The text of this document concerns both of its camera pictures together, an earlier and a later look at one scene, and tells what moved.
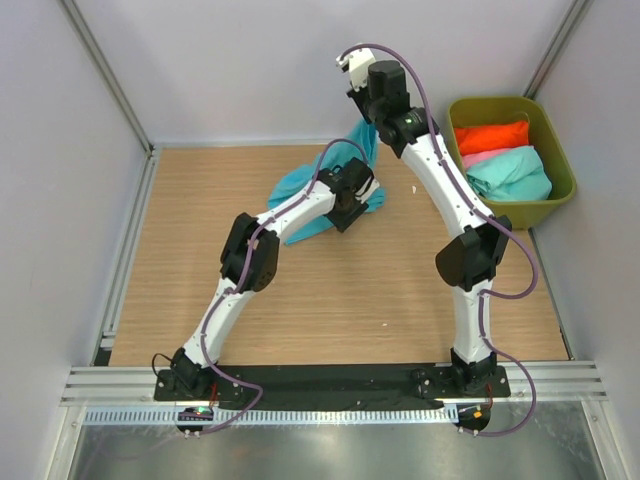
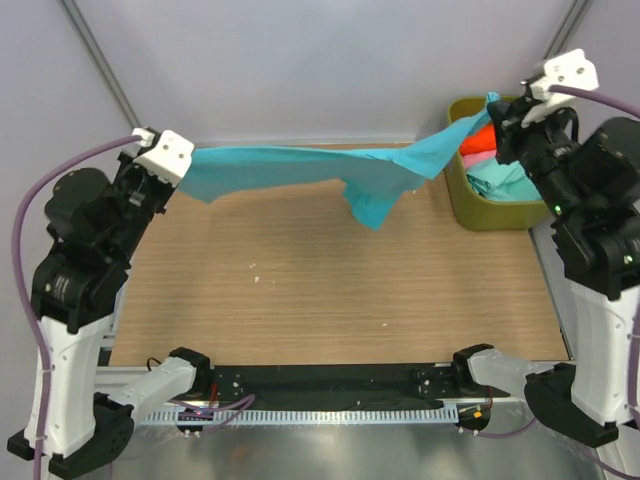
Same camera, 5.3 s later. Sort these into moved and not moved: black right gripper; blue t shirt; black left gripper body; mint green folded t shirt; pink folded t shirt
Moved: black right gripper; blue t shirt; black left gripper body
Not moved: pink folded t shirt; mint green folded t shirt
